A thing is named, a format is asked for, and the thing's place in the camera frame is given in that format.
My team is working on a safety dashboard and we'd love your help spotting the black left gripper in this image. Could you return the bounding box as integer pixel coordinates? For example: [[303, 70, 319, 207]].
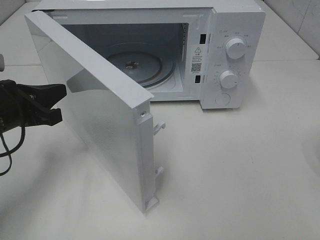
[[0, 54, 30, 133]]

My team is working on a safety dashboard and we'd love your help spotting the white microwave door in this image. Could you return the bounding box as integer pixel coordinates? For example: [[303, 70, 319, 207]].
[[25, 11, 166, 213]]

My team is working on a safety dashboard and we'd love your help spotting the round white door-release button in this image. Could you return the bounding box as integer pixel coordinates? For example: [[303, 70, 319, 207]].
[[215, 93, 231, 106]]

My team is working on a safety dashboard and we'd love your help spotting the white timer knob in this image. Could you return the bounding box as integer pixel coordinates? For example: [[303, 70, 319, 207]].
[[219, 70, 239, 89]]

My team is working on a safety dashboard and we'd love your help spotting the glass microwave turntable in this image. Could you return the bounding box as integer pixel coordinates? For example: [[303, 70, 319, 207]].
[[107, 51, 176, 88]]

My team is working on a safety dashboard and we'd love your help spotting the white microwave oven body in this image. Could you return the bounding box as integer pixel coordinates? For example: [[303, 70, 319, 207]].
[[31, 0, 265, 109]]

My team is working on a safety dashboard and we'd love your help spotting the upper white power knob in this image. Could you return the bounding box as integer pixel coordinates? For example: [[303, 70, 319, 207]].
[[225, 37, 247, 60]]

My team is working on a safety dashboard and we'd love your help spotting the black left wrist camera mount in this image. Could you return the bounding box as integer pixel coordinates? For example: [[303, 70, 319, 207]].
[[17, 84, 67, 127]]

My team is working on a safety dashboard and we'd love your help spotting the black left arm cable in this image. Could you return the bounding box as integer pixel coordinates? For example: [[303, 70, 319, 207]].
[[0, 124, 26, 177]]

